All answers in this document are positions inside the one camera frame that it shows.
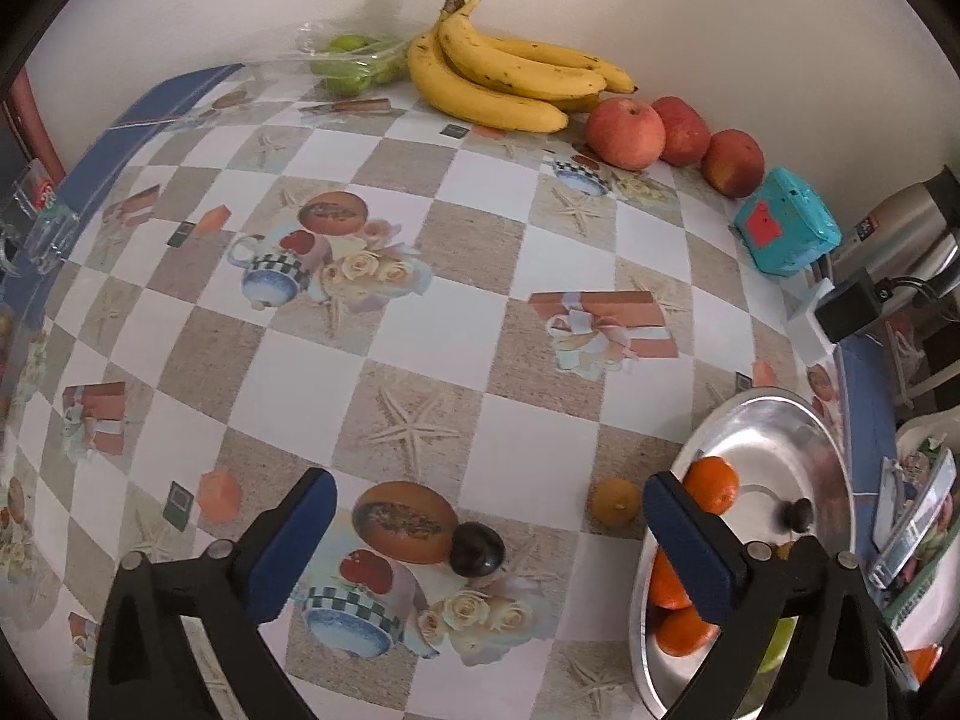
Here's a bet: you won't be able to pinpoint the small black box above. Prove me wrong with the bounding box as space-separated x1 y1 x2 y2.
814 270 897 346

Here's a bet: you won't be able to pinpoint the glass mug with logo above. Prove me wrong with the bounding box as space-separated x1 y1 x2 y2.
0 161 83 275

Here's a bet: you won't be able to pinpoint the red apple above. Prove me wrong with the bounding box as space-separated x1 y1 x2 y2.
701 129 766 198
585 97 667 171
651 95 712 167

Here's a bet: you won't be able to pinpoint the green mango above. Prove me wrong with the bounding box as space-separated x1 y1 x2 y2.
757 615 800 676

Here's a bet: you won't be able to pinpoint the clear bag of green fruit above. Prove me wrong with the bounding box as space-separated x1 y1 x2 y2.
247 21 413 98

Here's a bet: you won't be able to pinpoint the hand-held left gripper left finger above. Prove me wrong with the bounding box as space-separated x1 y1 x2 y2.
88 466 338 720

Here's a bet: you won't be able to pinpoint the round metal plate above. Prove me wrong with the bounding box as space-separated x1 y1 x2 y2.
628 388 856 717

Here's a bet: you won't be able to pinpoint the orange mandarin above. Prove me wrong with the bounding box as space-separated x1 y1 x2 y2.
684 457 741 516
649 544 695 611
656 606 721 657

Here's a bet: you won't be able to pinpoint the yellow banana bunch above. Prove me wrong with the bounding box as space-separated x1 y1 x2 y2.
406 0 638 134

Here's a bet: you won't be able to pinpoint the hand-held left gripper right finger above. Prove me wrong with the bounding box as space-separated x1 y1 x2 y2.
641 469 890 720

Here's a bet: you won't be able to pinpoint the colourful printed packets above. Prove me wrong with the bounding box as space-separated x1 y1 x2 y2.
870 420 960 616

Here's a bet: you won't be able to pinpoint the steel thermos flask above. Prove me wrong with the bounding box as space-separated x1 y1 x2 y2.
829 165 960 301

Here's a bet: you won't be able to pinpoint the red pole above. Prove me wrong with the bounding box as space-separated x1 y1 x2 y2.
19 67 65 181

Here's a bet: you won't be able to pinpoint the small teal box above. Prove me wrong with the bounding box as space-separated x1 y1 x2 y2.
731 166 841 276

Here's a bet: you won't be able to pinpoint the checkered printed tablecloth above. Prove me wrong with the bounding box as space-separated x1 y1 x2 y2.
0 64 901 720

